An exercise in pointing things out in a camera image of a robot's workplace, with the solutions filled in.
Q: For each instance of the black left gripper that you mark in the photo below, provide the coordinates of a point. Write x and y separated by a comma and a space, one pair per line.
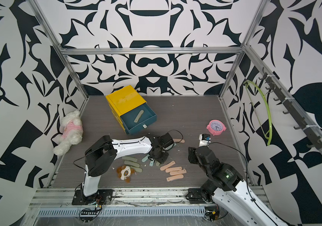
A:
163, 159

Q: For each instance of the teal top drawer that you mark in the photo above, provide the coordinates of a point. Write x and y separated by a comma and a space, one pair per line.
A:
149, 117

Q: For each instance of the yellow drawer cabinet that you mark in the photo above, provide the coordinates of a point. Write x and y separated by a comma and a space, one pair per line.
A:
123, 101

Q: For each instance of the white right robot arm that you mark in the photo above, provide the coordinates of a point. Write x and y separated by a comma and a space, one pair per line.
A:
227, 188

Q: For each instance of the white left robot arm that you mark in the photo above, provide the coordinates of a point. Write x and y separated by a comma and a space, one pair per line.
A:
100, 156

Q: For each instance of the brown white plush toy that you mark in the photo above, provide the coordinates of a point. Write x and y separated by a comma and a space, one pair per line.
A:
125, 172

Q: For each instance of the pink alarm clock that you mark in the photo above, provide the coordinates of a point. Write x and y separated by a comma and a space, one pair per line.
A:
216, 127

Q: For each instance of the white plush dog pink shirt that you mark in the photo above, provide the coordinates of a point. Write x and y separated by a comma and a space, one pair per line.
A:
72, 135

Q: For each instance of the green toy bow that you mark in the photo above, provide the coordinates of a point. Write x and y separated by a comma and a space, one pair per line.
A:
262, 112

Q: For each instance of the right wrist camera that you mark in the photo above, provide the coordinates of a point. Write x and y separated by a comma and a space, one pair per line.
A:
204, 140

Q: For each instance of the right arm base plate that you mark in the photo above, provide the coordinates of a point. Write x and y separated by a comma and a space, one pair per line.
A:
198, 196

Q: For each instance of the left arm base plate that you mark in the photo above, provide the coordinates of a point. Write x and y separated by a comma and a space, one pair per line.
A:
101, 197

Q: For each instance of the black wall hook rack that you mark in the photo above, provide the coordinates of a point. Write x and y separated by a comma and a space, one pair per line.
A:
293, 109

